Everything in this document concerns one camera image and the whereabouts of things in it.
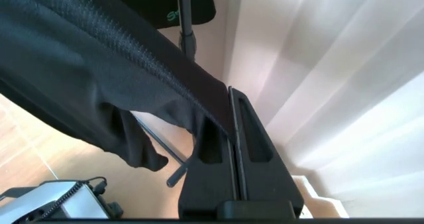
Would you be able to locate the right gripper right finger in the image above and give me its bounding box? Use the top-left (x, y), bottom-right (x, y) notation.
top-left (229, 87), bottom-right (304, 218)

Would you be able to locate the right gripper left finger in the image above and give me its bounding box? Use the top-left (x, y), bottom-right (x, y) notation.
top-left (178, 117), bottom-right (237, 218)

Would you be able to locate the black garment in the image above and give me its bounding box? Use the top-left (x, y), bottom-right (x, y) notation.
top-left (0, 0), bottom-right (237, 172)

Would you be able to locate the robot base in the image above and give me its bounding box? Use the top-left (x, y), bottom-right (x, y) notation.
top-left (0, 176), bottom-right (124, 221)

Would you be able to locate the black clothes rack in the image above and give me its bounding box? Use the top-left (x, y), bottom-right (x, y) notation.
top-left (132, 0), bottom-right (198, 188)

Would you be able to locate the beige curtain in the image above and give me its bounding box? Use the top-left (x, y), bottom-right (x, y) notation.
top-left (155, 0), bottom-right (424, 218)

